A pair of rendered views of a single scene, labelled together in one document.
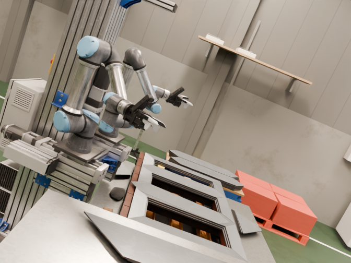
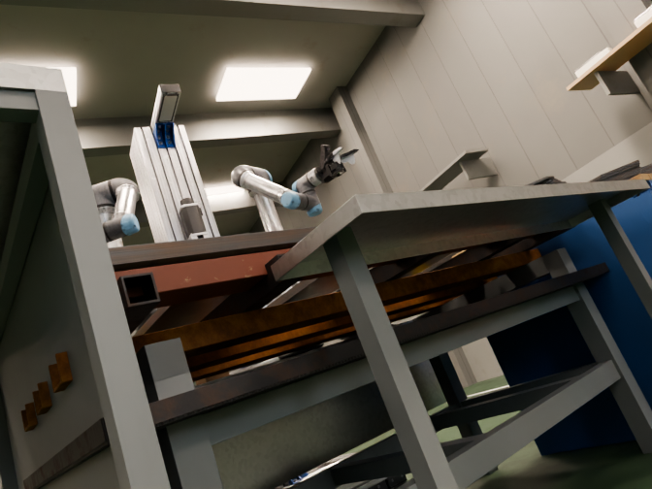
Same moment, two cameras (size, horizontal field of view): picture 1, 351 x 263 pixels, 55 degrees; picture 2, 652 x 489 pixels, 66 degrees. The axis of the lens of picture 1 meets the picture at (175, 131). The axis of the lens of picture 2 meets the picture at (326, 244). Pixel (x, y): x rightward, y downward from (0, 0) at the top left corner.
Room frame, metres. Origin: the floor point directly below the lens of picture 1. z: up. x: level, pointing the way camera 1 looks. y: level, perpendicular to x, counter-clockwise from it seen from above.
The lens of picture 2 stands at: (1.29, -1.52, 0.50)
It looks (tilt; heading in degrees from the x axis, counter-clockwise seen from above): 16 degrees up; 54
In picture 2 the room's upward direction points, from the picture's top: 21 degrees counter-clockwise
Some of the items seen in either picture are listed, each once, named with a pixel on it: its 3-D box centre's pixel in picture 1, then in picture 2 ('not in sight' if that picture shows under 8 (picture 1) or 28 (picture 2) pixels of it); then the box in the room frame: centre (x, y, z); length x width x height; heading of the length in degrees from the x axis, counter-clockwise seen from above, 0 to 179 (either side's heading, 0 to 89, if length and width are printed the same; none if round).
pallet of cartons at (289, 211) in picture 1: (267, 204); not in sight; (4.85, -1.70, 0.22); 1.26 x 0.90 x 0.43; 84
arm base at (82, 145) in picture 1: (81, 140); not in sight; (1.90, 0.49, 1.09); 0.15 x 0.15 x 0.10
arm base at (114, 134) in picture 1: (109, 127); not in sight; (2.39, 0.45, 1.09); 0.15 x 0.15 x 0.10
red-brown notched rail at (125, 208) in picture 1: (130, 191); not in sight; (2.15, 0.12, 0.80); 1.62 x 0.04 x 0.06; 6
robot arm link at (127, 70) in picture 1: (123, 82); (268, 215); (2.52, 0.50, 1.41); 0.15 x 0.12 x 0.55; 21
